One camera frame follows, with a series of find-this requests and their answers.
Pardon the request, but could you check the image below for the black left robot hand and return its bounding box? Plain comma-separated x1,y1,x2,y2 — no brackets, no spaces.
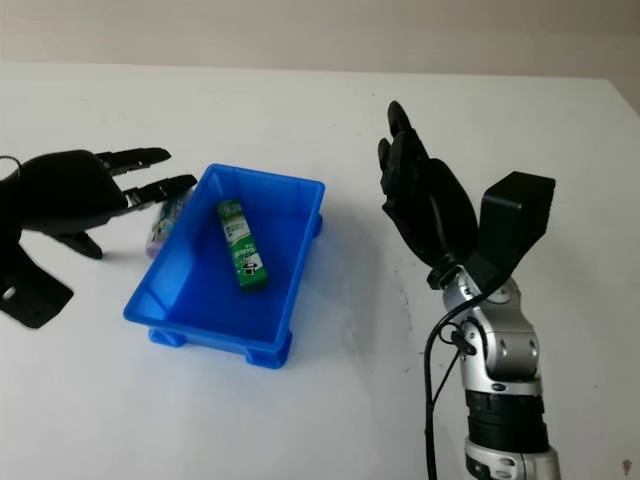
0,147,199,261

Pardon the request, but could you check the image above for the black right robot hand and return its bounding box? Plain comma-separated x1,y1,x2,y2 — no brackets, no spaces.
377,100,480,274

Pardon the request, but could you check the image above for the purple printed can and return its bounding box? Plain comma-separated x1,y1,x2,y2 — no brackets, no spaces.
144,192,194,262

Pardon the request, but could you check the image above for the green toothpaste box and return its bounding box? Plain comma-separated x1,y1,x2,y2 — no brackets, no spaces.
216,199,272,297

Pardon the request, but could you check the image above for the blue plastic tray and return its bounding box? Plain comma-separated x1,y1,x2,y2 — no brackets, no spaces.
122,163,326,370

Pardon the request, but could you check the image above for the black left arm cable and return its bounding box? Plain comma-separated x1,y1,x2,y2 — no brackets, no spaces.
0,155,24,182

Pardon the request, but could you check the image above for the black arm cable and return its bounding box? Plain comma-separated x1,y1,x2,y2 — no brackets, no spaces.
422,293,482,480
0,155,24,182

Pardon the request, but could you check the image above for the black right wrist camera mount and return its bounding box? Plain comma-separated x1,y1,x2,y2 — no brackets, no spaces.
467,170,557,297

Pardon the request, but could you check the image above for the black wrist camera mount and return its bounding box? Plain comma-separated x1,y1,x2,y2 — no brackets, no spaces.
0,222,74,330
467,170,557,297

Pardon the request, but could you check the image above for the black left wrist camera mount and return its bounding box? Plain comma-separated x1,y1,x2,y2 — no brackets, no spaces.
0,222,74,330

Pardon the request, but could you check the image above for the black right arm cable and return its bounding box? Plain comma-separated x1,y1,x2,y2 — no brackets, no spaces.
422,293,482,480

